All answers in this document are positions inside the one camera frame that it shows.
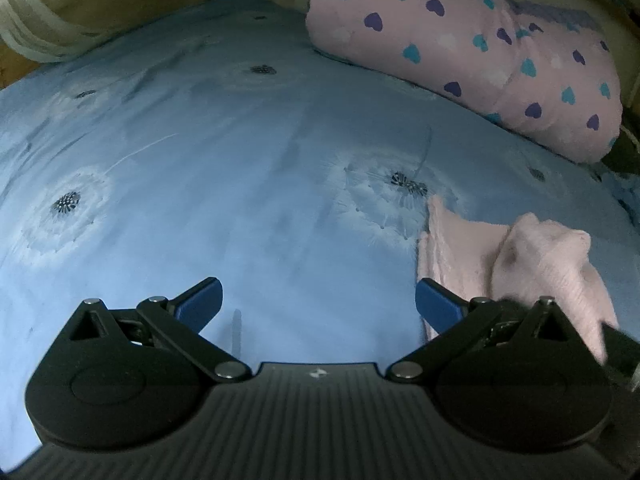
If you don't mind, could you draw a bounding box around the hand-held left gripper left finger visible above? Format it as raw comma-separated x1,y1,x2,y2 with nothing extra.
67,276,253,384

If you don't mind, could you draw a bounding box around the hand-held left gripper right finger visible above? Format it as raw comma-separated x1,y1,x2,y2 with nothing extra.
387,277,576,384

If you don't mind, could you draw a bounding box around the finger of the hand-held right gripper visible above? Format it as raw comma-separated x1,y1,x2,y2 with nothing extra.
602,324,640,396

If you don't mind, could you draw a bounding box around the white sheer curtain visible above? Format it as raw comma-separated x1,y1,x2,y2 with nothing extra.
0,0,96,63

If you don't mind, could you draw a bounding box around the pink knitted sweater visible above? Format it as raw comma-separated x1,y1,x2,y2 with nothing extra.
416,195,621,363

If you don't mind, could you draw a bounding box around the blue dandelion print bed sheet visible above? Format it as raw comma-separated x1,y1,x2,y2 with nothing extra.
0,0,640,461

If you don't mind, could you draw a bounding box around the pink heart print blanket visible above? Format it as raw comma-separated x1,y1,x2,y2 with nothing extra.
305,0,623,165

